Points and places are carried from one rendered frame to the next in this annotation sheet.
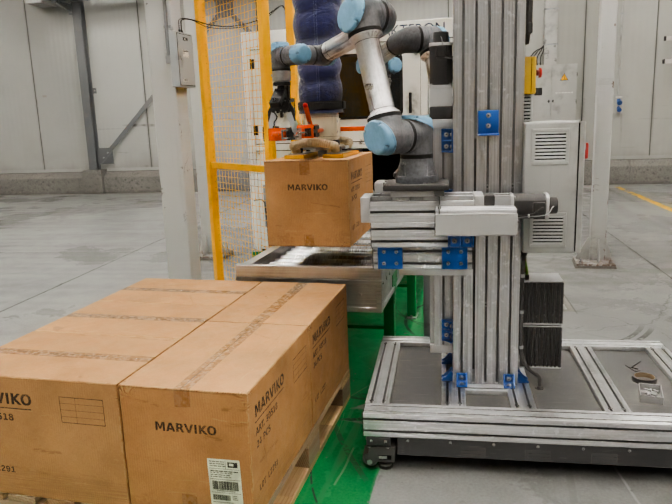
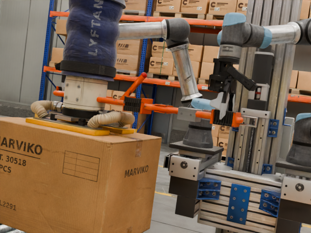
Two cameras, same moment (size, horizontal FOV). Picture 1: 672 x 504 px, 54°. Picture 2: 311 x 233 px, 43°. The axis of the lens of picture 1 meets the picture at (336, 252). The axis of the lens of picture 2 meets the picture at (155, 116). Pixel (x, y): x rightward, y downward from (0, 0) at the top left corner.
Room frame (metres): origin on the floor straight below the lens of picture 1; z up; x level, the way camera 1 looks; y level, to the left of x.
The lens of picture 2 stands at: (2.65, 1.58, 1.27)
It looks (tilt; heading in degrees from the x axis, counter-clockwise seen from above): 3 degrees down; 281
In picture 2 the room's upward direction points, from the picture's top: 7 degrees clockwise
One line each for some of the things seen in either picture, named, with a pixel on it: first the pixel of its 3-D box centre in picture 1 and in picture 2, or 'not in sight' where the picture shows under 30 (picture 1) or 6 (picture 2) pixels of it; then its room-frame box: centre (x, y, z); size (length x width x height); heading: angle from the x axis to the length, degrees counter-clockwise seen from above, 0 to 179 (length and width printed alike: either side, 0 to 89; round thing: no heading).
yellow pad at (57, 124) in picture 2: (304, 151); (67, 122); (3.28, 0.14, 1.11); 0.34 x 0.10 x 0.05; 165
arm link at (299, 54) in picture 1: (299, 54); (251, 36); (2.63, 0.11, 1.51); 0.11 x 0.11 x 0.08; 40
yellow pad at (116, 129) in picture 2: (341, 150); (95, 122); (3.24, -0.04, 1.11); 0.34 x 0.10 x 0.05; 165
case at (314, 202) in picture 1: (323, 196); (71, 174); (3.28, 0.05, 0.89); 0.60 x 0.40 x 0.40; 166
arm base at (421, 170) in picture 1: (416, 167); (304, 152); (2.32, -0.30, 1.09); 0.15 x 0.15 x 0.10
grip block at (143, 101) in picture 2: (307, 131); (137, 105); (3.02, 0.11, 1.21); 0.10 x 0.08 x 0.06; 75
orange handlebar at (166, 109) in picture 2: (335, 130); (140, 104); (3.04, -0.02, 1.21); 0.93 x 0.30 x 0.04; 165
